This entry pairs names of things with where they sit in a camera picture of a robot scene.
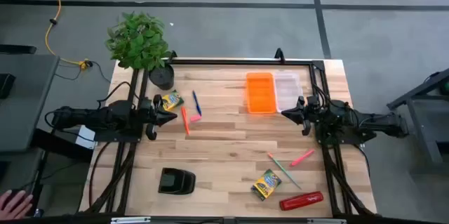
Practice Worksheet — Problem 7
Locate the yellow extension cable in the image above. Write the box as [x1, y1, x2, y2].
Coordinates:
[41, 0, 89, 70]

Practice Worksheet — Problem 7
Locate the yellow green crayon box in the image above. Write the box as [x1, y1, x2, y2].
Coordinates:
[161, 89, 185, 112]
[250, 169, 283, 202]

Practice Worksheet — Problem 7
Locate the black flat bar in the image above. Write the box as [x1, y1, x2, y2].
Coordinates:
[0, 44, 38, 55]

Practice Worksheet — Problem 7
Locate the blue pen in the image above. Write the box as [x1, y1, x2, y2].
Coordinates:
[192, 90, 203, 117]

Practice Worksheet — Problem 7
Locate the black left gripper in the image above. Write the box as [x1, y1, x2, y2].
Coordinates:
[137, 93, 178, 129]

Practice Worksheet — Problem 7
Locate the black plant pot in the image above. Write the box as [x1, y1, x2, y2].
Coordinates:
[149, 62, 175, 91]

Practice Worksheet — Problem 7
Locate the dark metal cart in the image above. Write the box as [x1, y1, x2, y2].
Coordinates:
[387, 67, 449, 167]

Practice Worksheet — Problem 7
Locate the green leafy plant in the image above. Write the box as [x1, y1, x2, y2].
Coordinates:
[105, 11, 175, 72]

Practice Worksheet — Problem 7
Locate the clear plastic pencil box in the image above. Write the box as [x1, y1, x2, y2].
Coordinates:
[273, 71, 304, 113]

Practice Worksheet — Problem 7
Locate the red stapler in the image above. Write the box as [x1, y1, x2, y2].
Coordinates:
[279, 190, 325, 212]

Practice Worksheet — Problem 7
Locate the green pencil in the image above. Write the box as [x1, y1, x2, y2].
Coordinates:
[267, 152, 302, 190]

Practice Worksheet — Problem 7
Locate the orange marker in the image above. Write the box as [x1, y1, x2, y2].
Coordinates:
[180, 106, 191, 136]

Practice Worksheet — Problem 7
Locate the pink highlighter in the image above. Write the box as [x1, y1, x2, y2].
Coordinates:
[290, 148, 316, 167]

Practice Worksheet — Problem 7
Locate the person's hand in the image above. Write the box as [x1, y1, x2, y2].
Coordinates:
[0, 190, 34, 220]

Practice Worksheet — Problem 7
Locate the orange pencil box lid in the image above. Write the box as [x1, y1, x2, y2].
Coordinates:
[245, 72, 278, 115]

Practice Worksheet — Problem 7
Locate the silver rail bracket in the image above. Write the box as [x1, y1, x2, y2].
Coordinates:
[111, 216, 152, 224]
[307, 218, 347, 224]

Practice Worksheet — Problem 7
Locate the black aluminium table frame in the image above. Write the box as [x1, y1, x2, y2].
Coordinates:
[79, 48, 378, 218]

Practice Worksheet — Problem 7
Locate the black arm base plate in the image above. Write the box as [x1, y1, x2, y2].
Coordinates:
[317, 129, 366, 147]
[94, 125, 145, 144]

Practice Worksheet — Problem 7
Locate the black device on side table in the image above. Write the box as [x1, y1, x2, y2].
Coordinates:
[0, 72, 17, 99]

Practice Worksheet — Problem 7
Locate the grey side table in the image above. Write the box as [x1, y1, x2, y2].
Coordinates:
[0, 53, 60, 153]

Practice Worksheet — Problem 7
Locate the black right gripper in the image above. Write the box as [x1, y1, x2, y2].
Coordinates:
[281, 95, 322, 126]

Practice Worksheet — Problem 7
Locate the white paper sheet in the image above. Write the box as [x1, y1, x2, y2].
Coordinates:
[75, 125, 96, 150]

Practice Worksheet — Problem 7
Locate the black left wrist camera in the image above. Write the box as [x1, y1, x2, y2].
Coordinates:
[145, 122, 159, 141]

